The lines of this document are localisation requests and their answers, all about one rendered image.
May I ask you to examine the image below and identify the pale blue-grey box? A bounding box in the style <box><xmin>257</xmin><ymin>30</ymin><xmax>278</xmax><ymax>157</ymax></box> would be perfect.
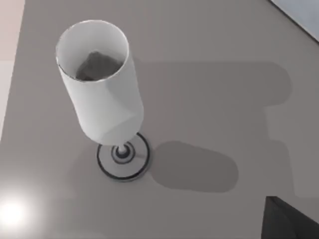
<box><xmin>269</xmin><ymin>0</ymin><xmax>319</xmax><ymax>44</ymax></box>

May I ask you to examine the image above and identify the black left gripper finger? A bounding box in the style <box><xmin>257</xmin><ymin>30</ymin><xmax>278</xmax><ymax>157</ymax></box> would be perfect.
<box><xmin>261</xmin><ymin>196</ymin><xmax>319</xmax><ymax>239</ymax></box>

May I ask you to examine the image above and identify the white stemmed goblet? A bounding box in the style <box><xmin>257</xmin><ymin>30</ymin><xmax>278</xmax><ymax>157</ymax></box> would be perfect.
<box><xmin>55</xmin><ymin>19</ymin><xmax>151</xmax><ymax>182</ymax></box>

